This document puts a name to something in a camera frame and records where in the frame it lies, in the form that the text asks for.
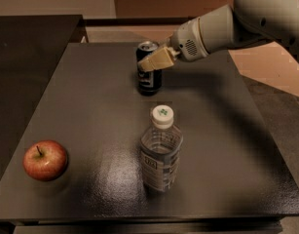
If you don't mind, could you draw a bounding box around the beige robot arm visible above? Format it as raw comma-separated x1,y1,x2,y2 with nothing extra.
138,0,299,72

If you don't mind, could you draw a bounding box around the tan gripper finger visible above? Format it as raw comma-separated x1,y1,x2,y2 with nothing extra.
159,38,170,47
137,46,179,72

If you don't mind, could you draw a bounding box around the red apple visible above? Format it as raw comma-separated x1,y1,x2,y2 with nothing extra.
22,140,68,181

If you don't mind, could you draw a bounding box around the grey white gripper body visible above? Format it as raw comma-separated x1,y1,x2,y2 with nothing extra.
170,5,236,61

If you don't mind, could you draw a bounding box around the dark blue pepsi can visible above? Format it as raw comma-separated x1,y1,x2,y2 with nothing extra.
136,41,162,96

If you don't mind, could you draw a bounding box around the clear plastic water bottle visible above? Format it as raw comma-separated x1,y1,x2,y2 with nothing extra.
140,104,183,192

